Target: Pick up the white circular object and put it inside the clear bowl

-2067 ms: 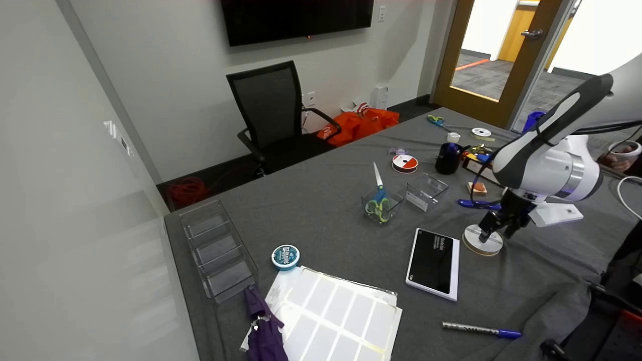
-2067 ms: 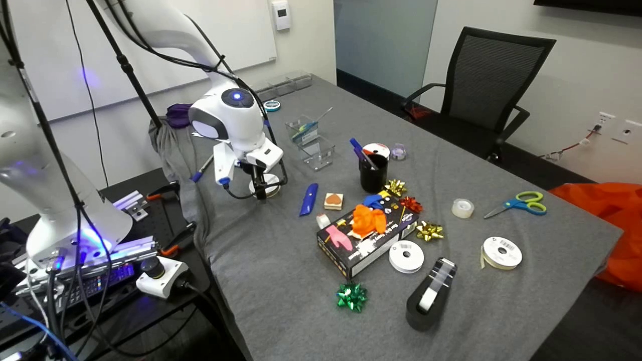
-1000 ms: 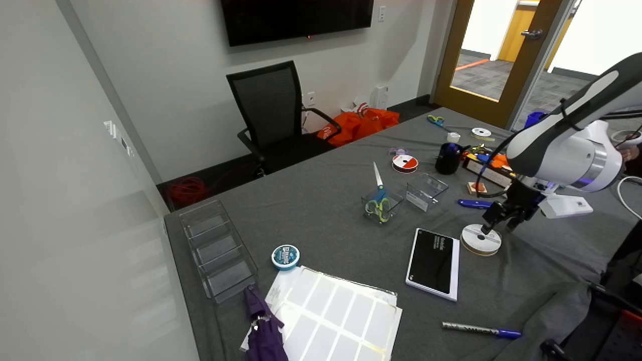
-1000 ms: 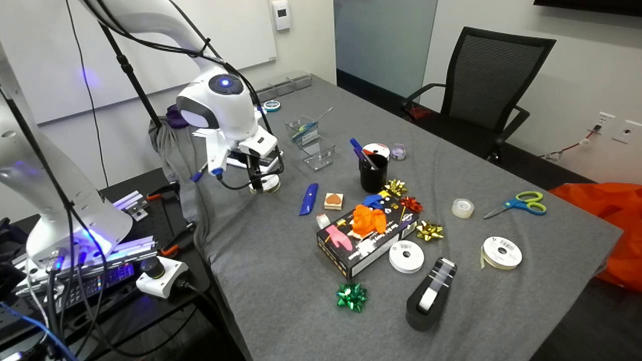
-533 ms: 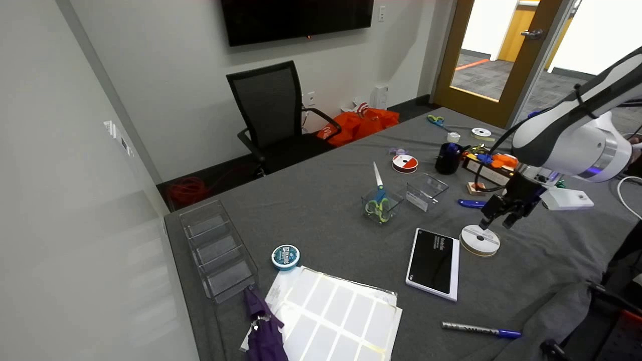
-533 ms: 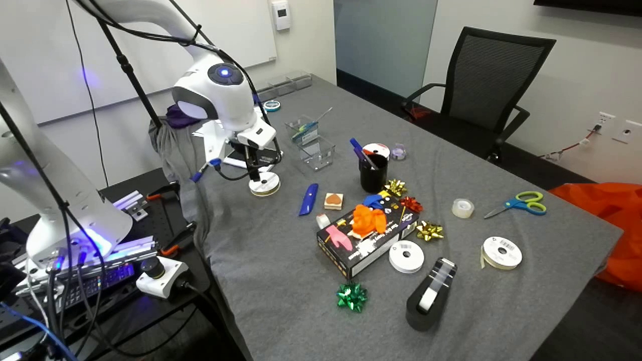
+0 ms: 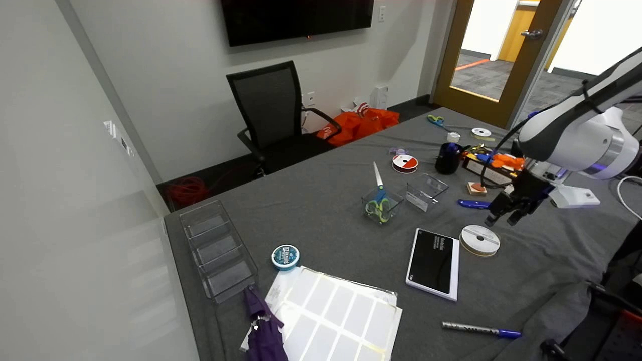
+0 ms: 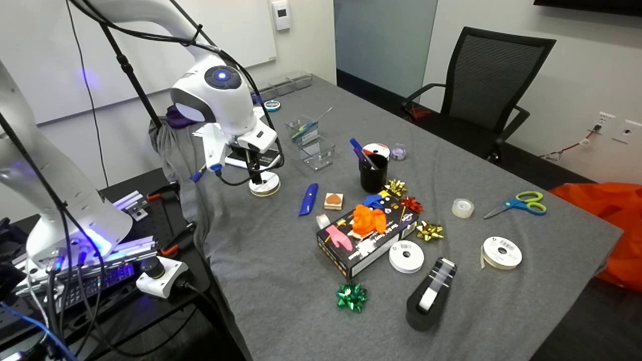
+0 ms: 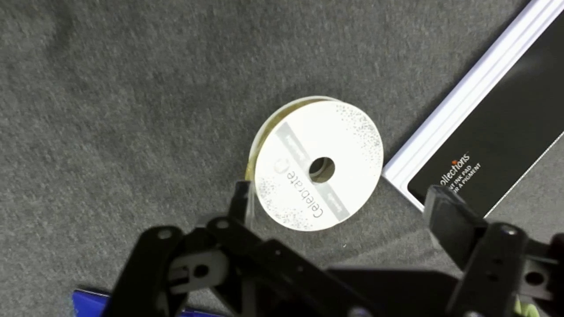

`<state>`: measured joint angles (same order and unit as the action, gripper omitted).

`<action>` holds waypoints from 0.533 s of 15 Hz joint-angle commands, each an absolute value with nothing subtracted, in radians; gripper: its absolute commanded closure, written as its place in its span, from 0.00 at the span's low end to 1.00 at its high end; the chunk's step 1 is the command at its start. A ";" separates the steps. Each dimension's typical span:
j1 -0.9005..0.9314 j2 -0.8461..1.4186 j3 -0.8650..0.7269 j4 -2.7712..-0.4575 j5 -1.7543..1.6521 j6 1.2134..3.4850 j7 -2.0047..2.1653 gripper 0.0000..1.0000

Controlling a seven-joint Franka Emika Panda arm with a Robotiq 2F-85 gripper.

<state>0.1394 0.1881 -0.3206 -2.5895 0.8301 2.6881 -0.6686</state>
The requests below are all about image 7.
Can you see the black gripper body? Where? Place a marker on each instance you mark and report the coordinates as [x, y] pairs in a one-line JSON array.
[[533, 191]]

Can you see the white ribbon spool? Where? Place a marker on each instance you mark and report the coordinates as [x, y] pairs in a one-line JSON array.
[[488, 243]]

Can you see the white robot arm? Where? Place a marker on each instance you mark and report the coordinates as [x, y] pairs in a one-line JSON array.
[[582, 132]]

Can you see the red white round object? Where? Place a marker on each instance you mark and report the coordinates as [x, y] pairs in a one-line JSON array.
[[406, 162]]

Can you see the small green blue object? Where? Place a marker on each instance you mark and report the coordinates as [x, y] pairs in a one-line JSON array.
[[438, 121]]

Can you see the blue utility knife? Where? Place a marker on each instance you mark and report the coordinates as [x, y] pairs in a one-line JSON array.
[[473, 203]]

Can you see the wooden heart stamp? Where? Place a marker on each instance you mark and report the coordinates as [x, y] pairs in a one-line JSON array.
[[477, 187]]

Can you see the black cup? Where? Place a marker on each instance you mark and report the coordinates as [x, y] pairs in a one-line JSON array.
[[449, 161]]

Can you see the clear acrylic holder with screws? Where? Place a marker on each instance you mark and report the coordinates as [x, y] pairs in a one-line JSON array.
[[424, 193]]

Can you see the white flat disc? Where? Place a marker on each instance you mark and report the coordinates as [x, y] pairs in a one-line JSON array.
[[481, 130]]

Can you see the small white cylinder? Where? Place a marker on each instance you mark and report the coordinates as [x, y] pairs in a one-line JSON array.
[[453, 136]]

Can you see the black booklet with white edge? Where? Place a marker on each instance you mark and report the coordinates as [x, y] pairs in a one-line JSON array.
[[434, 260]]

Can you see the blue capped silver pen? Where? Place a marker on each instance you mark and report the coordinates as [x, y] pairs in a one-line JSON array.
[[477, 328]]

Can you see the wooden glass door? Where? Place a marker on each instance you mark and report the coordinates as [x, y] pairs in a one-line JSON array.
[[528, 66]]

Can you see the orange bag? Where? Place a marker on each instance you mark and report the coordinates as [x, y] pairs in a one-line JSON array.
[[358, 124]]

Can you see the grey felt tablecloth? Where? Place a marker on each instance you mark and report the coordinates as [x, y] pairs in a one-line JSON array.
[[333, 233]]

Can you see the blue tape roll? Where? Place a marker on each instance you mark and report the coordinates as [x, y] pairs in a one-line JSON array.
[[276, 256]]

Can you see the black mesh office chair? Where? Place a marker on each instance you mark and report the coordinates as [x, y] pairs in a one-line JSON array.
[[268, 100]]

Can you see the purple fabric piece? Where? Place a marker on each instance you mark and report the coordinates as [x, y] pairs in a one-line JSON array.
[[263, 334]]

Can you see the clear compartment tray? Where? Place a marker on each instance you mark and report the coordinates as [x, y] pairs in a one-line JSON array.
[[218, 253]]

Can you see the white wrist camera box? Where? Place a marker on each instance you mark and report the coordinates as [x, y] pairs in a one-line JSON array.
[[574, 195]]

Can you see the black frame structure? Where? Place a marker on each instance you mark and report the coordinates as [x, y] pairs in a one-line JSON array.
[[615, 301]]

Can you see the white wall box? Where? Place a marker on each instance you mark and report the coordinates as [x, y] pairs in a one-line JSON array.
[[379, 94]]

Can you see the white light switch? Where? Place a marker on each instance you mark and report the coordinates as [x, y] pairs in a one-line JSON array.
[[382, 13]]

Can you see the black wall television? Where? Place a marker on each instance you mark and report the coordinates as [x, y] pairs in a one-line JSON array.
[[293, 20]]

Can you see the white wall plate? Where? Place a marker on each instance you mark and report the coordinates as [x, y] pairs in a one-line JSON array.
[[112, 129]]

